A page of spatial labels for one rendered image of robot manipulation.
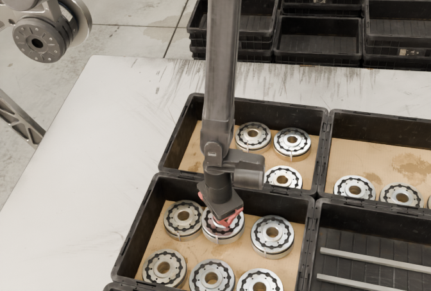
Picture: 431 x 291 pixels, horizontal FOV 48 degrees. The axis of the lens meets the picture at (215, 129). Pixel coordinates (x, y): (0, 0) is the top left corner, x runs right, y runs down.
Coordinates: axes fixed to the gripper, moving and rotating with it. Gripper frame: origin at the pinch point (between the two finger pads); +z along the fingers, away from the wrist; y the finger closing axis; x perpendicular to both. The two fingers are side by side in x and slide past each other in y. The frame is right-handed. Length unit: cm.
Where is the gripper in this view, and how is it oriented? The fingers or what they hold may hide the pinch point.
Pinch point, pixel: (222, 216)
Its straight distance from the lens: 115.2
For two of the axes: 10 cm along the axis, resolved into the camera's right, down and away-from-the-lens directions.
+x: -8.6, 4.1, -3.0
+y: -5.0, -6.1, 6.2
